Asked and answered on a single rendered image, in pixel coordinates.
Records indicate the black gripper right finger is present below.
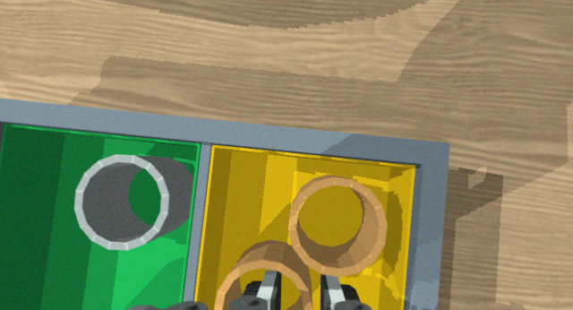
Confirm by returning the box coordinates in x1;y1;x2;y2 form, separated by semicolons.
321;275;372;310

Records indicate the grey metal sleeve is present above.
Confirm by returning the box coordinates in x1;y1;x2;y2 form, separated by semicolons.
128;305;162;310
74;154;193;251

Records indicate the bronze bushing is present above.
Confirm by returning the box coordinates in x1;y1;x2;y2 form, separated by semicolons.
288;175;388;277
214;240;313;310

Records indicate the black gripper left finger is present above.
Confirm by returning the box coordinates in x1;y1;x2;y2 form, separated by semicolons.
162;270;281;310

